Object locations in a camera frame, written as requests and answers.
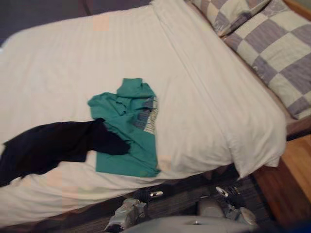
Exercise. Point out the blue white checkered pillow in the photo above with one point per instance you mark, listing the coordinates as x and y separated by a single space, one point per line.
277 60
228 14

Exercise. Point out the teal printed t-shirt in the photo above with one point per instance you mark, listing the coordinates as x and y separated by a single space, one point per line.
131 136

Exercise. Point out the white duvet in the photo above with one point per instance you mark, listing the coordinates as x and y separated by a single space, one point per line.
170 72

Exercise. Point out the silver robot body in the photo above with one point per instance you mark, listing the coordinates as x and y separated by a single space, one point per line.
194 223

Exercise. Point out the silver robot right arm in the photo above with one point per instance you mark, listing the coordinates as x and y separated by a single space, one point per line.
240 214

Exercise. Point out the beige bed sheet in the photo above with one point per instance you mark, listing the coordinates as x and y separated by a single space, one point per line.
286 111

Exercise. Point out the black cloth garment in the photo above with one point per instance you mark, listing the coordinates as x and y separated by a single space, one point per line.
53 148

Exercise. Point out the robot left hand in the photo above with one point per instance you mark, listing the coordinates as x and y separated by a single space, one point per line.
148 194

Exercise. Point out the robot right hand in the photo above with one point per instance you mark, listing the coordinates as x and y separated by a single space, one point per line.
230 194

